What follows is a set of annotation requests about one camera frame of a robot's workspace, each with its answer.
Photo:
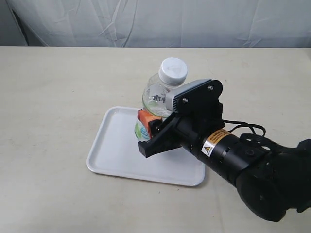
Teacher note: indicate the clear plastic water bottle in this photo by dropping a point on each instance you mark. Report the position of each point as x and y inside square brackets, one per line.
[171, 75]

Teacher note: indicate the white backdrop cloth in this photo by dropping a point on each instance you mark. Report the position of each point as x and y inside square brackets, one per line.
[166, 23]

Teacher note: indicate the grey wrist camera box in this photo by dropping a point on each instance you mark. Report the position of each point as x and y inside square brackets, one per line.
[173, 96]

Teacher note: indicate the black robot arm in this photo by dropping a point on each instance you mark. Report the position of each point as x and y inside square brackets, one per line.
[269, 178]

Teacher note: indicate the white plastic tray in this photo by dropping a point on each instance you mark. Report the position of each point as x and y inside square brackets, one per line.
[115, 152]

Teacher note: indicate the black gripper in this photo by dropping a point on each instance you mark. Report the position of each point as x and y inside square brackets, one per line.
[198, 115]

